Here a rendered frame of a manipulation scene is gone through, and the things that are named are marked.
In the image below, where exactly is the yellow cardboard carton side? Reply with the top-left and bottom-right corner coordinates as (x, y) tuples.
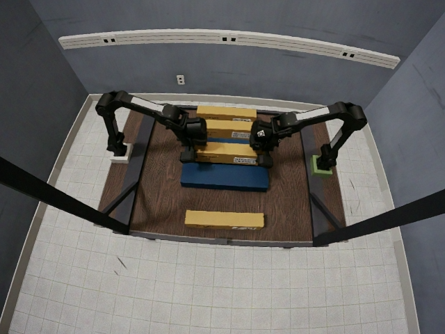
(185, 210), (264, 230)
(193, 142), (264, 166)
(206, 120), (253, 140)
(197, 105), (257, 122)

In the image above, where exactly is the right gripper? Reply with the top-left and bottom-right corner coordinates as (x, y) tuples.
(255, 139), (279, 168)

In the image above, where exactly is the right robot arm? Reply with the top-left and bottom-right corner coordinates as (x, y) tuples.
(249, 102), (368, 170)

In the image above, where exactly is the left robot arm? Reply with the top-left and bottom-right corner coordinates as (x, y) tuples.
(95, 90), (208, 157)

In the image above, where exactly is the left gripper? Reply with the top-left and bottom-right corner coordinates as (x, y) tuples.
(177, 134), (197, 164)

